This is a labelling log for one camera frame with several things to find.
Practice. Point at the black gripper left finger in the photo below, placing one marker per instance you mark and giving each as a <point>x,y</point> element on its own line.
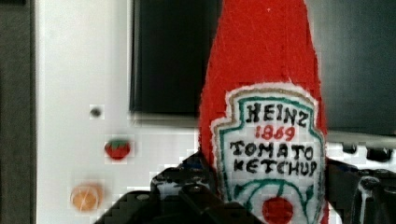
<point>185,194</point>

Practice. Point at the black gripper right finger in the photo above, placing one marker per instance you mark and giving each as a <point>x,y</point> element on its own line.
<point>361,196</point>

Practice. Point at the red felt ketchup bottle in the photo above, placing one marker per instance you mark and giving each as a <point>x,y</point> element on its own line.
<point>262,125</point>

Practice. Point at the red strawberry toy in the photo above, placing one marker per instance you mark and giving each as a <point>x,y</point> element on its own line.
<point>117,149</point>

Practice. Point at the orange slice toy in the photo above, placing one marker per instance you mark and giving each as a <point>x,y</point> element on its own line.
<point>87,197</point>

